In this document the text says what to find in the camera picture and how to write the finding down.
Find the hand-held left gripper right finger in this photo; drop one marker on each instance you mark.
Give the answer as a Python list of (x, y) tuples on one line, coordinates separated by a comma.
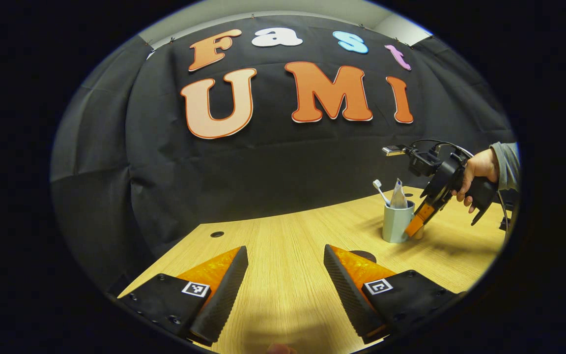
[(347, 295)]

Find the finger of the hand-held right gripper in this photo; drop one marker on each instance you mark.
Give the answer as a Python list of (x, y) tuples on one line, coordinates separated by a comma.
[(420, 219)]

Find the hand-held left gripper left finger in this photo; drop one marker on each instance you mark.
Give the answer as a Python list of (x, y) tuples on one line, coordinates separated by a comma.
[(224, 295)]

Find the white toothpaste tube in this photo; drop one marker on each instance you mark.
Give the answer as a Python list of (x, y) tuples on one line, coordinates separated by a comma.
[(399, 196)]

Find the dark round coaster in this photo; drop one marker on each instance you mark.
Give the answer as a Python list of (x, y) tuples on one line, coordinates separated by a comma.
[(365, 255)]

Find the white toothbrush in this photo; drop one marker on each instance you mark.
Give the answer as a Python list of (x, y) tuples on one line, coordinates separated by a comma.
[(380, 189)]

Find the wooden desktop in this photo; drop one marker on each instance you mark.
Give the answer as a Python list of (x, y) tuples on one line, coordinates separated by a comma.
[(288, 275)]

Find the black backdrop cloth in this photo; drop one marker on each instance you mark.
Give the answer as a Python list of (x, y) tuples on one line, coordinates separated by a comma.
[(273, 172)]

